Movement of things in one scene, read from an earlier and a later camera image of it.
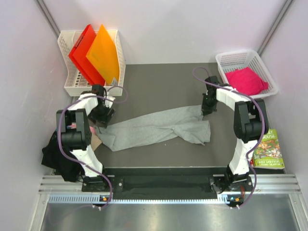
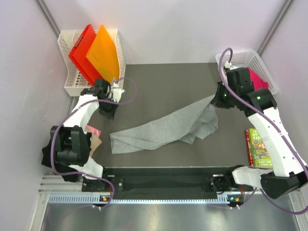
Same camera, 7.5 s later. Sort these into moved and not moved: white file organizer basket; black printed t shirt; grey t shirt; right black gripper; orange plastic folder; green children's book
Moved: grey t shirt; right black gripper
Not moved: orange plastic folder; black printed t shirt; white file organizer basket; green children's book
